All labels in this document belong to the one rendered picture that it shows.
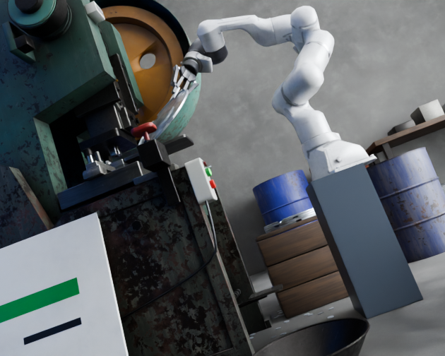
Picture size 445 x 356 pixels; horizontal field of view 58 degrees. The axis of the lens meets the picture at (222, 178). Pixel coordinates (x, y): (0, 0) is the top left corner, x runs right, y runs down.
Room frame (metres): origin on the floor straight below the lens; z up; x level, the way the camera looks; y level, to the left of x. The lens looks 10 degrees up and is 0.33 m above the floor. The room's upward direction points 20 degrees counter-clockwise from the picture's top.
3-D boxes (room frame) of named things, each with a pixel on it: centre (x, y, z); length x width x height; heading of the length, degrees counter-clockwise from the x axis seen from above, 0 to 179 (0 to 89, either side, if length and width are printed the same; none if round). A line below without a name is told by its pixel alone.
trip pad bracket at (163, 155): (1.16, 0.17, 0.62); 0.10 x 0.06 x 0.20; 174
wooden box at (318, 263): (1.90, -0.25, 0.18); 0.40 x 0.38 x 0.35; 90
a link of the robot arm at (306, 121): (1.41, -0.34, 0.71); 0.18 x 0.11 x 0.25; 24
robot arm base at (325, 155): (1.38, -0.40, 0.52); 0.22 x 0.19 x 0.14; 87
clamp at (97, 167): (1.33, 0.38, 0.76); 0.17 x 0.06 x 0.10; 174
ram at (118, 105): (1.49, 0.32, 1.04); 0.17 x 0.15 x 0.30; 84
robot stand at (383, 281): (1.38, -0.36, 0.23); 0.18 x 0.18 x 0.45; 87
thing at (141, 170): (1.49, 0.36, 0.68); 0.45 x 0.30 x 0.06; 174
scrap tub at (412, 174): (2.09, -0.81, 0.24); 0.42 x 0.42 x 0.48
